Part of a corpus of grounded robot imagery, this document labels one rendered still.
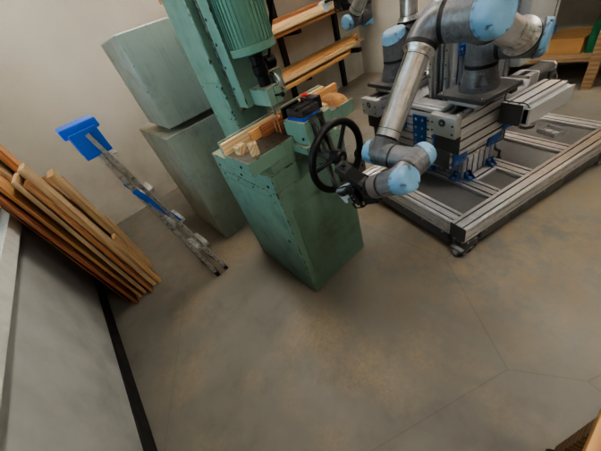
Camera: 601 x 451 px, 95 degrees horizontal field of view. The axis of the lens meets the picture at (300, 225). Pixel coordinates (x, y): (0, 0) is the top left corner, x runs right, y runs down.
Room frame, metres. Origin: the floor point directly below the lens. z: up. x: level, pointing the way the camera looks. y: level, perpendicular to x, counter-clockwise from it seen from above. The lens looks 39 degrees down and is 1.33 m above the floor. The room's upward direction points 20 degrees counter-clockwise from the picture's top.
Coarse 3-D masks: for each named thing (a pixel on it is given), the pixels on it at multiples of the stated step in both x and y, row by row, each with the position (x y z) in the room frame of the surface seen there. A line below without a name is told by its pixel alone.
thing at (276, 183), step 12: (324, 144) 1.15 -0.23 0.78; (336, 144) 1.19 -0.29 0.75; (216, 156) 1.45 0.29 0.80; (228, 168) 1.38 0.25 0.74; (288, 168) 1.05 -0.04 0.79; (300, 168) 1.08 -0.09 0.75; (252, 180) 1.17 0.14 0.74; (264, 180) 1.06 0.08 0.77; (276, 180) 1.02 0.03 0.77; (288, 180) 1.04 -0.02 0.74; (276, 192) 1.01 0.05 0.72
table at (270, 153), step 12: (336, 108) 1.21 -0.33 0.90; (348, 108) 1.24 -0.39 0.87; (276, 132) 1.18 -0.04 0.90; (336, 132) 1.07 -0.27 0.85; (264, 144) 1.10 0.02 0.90; (276, 144) 1.06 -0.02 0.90; (288, 144) 1.07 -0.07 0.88; (300, 144) 1.05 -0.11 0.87; (228, 156) 1.12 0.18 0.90; (240, 156) 1.08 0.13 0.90; (264, 156) 1.01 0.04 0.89; (276, 156) 1.04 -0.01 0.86; (240, 168) 1.06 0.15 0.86; (252, 168) 0.98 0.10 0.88; (264, 168) 1.00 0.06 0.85
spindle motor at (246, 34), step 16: (224, 0) 1.18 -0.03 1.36; (240, 0) 1.17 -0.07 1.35; (256, 0) 1.20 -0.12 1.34; (224, 16) 1.20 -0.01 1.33; (240, 16) 1.17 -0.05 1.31; (256, 16) 1.18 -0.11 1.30; (224, 32) 1.23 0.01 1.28; (240, 32) 1.18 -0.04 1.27; (256, 32) 1.18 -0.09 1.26; (272, 32) 1.23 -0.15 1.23; (240, 48) 1.19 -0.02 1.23; (256, 48) 1.17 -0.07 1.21
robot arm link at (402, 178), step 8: (392, 168) 0.63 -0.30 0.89; (400, 168) 0.60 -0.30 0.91; (408, 168) 0.59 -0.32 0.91; (416, 168) 0.59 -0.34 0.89; (376, 176) 0.67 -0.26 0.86; (384, 176) 0.63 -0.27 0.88; (392, 176) 0.60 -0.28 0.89; (400, 176) 0.57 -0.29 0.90; (408, 176) 0.57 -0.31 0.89; (416, 176) 0.58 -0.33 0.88; (376, 184) 0.64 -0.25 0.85; (384, 184) 0.61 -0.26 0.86; (392, 184) 0.59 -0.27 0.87; (400, 184) 0.57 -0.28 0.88; (408, 184) 0.56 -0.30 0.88; (416, 184) 0.56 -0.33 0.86; (384, 192) 0.62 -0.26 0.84; (392, 192) 0.59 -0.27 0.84; (400, 192) 0.57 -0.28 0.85; (408, 192) 0.56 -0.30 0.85
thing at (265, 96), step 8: (256, 88) 1.28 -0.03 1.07; (264, 88) 1.23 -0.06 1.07; (272, 88) 1.21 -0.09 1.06; (280, 88) 1.23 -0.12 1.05; (256, 96) 1.28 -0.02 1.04; (264, 96) 1.22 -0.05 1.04; (272, 96) 1.20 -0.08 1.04; (280, 96) 1.22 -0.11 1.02; (256, 104) 1.30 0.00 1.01; (264, 104) 1.24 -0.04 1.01; (272, 104) 1.20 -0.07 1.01
